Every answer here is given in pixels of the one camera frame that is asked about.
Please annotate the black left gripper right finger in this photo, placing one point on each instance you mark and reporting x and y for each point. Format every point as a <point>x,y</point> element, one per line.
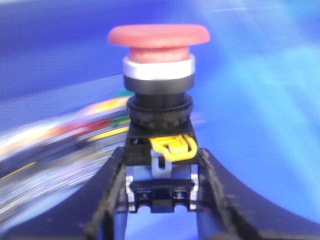
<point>247,213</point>

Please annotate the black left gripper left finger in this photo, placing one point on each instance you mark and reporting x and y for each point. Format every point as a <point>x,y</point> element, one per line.
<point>93,212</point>

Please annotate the red mushroom push button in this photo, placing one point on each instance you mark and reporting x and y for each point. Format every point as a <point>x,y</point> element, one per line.
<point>161,149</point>

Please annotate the left blue plastic crate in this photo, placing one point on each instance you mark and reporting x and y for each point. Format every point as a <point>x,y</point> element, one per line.
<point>63,104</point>

